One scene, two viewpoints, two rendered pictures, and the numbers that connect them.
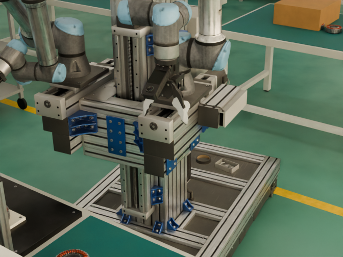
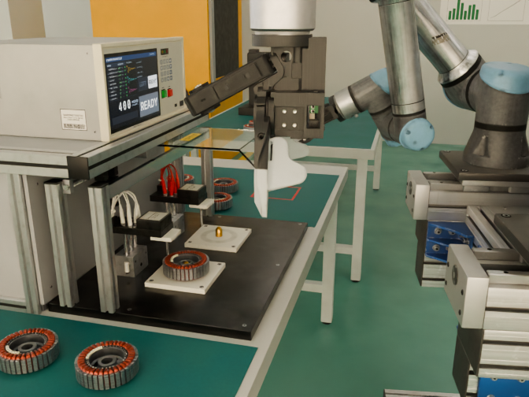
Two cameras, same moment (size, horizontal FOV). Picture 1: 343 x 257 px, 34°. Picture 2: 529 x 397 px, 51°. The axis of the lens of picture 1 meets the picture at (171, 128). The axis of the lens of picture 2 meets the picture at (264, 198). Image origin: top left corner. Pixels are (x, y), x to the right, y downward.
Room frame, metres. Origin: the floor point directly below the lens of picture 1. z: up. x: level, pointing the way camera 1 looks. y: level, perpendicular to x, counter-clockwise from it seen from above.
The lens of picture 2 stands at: (1.34, -0.60, 1.37)
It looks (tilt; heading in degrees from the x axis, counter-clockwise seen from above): 18 degrees down; 69
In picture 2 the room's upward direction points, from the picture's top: straight up
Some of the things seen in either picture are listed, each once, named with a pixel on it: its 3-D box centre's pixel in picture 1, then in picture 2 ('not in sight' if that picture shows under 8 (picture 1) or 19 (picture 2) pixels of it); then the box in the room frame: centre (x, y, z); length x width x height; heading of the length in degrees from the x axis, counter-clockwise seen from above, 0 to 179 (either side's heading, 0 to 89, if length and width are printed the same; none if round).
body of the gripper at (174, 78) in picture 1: (167, 75); (288, 87); (1.60, 0.01, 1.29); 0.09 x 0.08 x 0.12; 153
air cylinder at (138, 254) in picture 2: not in sight; (131, 260); (1.47, 0.69, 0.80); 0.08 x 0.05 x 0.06; 55
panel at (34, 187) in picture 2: not in sight; (112, 195); (1.45, 0.85, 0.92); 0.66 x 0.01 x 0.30; 55
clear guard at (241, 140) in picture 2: not in sight; (215, 147); (1.73, 0.81, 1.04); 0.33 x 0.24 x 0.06; 145
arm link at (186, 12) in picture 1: (171, 15); not in sight; (1.69, 0.00, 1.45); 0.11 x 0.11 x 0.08; 71
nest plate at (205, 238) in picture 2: not in sight; (219, 237); (1.73, 0.80, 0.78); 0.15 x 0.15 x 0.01; 55
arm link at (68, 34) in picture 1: (68, 34); (502, 92); (2.33, 0.43, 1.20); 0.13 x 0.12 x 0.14; 78
